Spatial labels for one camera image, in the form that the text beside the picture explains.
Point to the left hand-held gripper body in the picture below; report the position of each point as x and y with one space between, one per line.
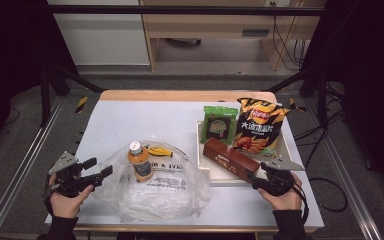
68 180

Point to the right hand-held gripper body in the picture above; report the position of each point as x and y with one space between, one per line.
278 180

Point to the white plastic tray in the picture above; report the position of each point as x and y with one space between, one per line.
223 175

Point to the yellow black chips bag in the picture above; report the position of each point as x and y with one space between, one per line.
260 130

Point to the brown rectangular box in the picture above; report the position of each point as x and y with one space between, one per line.
226 156

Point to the green snack packet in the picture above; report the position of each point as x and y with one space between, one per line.
220 125

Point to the clear plastic bag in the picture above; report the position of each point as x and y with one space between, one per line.
166 193

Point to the person's right hand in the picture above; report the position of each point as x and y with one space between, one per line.
286 201

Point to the person's left hand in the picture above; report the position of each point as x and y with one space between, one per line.
65 206

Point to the orange juice bottle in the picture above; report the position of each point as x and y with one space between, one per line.
140 163

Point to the yellow black floor tape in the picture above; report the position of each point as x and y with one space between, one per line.
81 104
295 105

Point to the black metal stand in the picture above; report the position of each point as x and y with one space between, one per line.
321 96
45 93

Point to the white cabinet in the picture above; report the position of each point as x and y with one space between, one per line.
103 40

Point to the black curtain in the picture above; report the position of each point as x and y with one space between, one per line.
370 66
10 50

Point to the grey footrest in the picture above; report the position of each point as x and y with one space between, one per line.
183 42

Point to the light wooden desk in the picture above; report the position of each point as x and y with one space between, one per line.
206 25

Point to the black metal crossbar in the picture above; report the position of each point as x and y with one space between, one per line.
180 10

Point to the aluminium floor rail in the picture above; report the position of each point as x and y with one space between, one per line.
343 166
23 163

